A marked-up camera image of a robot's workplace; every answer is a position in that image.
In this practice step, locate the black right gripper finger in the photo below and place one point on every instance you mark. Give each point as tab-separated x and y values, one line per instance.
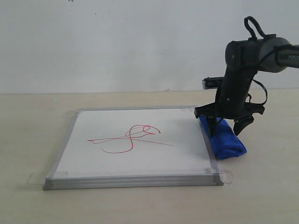
212	124

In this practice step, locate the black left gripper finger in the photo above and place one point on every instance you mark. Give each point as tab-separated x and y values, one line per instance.
240	124

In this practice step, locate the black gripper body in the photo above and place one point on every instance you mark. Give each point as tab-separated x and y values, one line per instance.
230	100

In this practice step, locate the blue microfibre cloth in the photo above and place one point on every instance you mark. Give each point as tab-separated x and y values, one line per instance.
225	144

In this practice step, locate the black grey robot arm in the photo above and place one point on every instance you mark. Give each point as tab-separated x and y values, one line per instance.
244	59

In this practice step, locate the white board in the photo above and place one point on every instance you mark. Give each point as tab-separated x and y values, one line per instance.
133	147

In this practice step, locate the clear tape back right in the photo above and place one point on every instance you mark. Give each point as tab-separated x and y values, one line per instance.
188	109

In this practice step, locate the clear tape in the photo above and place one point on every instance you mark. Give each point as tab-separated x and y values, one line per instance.
71	114
188	109
42	178
220	176

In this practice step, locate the clear tape front right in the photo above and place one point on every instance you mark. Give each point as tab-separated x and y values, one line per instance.
220	176

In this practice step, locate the clear tape back left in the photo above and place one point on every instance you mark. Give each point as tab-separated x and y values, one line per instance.
71	114

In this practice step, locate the clear tape front left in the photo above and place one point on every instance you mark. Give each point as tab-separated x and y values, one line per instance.
42	178

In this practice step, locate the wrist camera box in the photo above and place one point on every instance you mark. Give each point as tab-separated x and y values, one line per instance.
212	82

